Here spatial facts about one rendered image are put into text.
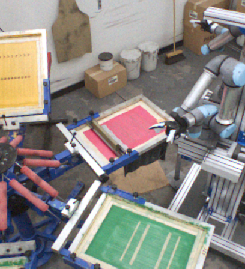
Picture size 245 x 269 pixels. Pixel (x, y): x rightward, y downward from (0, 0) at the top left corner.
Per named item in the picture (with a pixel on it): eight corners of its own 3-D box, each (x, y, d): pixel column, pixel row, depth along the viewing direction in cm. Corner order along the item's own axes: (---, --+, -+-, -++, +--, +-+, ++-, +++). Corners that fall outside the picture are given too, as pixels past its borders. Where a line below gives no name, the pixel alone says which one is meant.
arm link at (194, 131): (190, 125, 210) (192, 111, 202) (203, 135, 203) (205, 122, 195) (181, 130, 206) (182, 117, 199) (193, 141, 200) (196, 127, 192)
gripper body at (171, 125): (173, 141, 185) (189, 132, 189) (172, 129, 179) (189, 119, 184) (164, 135, 190) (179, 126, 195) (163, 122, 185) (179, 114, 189)
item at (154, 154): (160, 152, 313) (161, 126, 291) (166, 157, 308) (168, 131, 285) (119, 175, 296) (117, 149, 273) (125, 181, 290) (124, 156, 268)
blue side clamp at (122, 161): (134, 154, 270) (134, 148, 265) (138, 158, 267) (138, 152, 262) (103, 171, 258) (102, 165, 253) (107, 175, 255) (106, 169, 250)
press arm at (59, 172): (140, 128, 303) (140, 123, 299) (145, 131, 300) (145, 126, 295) (11, 195, 255) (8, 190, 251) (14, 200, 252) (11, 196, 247)
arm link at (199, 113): (208, 120, 196) (209, 109, 190) (194, 128, 191) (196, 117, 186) (198, 113, 200) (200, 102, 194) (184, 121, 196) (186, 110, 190)
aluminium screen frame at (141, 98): (141, 96, 321) (141, 93, 318) (183, 130, 286) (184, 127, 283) (68, 131, 290) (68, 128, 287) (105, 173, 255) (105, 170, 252)
